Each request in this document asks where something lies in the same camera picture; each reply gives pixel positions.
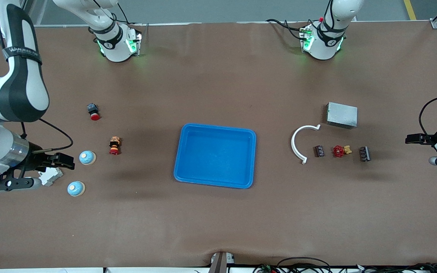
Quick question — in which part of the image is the light blue service bell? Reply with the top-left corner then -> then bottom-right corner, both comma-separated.
79,151 -> 97,166
67,181 -> 86,197

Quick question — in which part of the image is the white circuit breaker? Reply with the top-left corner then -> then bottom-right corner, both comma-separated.
38,167 -> 64,187

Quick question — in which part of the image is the black red emergency button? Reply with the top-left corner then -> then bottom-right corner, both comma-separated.
87,103 -> 101,121

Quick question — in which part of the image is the grey metal box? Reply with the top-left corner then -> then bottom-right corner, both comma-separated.
326,102 -> 358,130

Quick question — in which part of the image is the red handwheel brass valve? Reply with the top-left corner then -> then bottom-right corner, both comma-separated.
332,144 -> 352,158

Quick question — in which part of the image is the blue plastic tray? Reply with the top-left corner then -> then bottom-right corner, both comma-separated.
173,123 -> 257,189

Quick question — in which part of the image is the white curved plastic bracket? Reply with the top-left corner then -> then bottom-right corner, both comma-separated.
291,124 -> 321,165

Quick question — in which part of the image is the black cable bundle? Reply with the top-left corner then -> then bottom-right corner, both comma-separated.
355,263 -> 437,273

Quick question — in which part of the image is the black cable loop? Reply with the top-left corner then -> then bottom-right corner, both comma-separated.
277,257 -> 332,273

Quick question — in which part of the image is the black base cable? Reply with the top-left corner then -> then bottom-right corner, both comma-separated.
266,18 -> 310,41

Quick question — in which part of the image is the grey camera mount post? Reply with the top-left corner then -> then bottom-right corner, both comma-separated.
209,251 -> 236,273

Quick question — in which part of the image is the coloured wire bundle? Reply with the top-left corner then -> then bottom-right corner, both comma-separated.
253,264 -> 280,273

